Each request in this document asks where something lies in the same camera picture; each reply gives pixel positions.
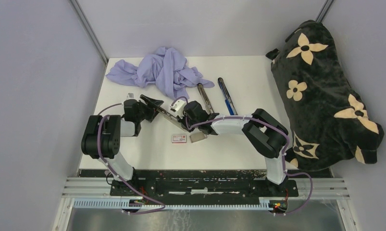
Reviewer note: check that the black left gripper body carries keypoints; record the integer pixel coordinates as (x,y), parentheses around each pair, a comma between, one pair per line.
(142,108)

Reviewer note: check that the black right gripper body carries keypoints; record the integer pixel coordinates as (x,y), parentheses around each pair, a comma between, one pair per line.
(192,122)

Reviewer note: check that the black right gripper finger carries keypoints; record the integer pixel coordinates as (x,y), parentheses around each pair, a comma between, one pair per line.
(212,116)
(183,121)

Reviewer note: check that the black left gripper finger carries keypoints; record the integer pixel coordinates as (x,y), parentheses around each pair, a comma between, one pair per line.
(150,115)
(152,103)

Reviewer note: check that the red white staple box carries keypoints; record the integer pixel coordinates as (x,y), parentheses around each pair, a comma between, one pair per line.
(179,139)

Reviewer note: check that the blue stapler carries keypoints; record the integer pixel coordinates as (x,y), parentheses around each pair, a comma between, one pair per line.
(228,100)

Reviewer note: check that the beige black stapler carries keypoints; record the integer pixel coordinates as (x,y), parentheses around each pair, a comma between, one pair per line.
(171,118)
(207,102)

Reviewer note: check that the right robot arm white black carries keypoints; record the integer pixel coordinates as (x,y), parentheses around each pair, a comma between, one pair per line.
(268,136)

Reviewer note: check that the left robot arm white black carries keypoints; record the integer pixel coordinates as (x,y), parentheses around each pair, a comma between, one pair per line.
(102,135)

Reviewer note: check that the purple crumpled cloth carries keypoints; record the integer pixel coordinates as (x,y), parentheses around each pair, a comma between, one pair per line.
(167,69)

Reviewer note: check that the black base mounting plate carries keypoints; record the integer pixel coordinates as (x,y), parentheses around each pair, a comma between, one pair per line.
(210,187)

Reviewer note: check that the black floral plush pillow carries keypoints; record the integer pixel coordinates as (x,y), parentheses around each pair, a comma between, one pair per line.
(328,120)

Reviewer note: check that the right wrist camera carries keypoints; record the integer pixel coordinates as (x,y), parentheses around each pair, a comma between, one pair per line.
(178,106)

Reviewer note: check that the aluminium rail frame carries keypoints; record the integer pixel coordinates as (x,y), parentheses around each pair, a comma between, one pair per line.
(91,193)

